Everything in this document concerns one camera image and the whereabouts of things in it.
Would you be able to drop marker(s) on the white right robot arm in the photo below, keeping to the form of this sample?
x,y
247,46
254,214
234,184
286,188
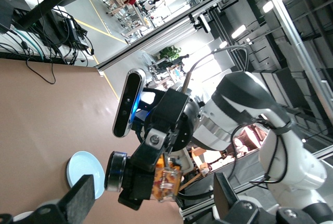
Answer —
x,y
286,161

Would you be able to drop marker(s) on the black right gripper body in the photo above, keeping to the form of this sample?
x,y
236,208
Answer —
x,y
169,109

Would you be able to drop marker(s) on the overhead mounted camera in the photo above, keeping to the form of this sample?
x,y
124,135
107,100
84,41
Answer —
x,y
204,25

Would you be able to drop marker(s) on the green potted plant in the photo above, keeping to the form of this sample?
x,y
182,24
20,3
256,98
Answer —
x,y
170,52

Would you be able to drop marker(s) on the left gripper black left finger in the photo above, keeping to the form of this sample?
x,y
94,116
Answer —
x,y
78,198

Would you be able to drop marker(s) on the light blue round plate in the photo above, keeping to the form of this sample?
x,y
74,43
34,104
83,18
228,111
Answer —
x,y
83,164

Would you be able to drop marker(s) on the black power supply box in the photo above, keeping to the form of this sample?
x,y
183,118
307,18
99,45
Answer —
x,y
75,34

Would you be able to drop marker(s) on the black monitor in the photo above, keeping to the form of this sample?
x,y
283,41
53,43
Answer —
x,y
10,13

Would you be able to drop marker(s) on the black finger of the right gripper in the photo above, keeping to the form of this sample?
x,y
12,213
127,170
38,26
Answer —
x,y
130,202
145,156

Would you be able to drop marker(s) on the aluminium frame rail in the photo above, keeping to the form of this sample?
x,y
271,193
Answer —
x,y
130,47

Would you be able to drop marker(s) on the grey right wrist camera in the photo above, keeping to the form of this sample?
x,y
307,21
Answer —
x,y
127,104

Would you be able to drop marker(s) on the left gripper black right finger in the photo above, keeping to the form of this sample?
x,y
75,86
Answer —
x,y
223,195

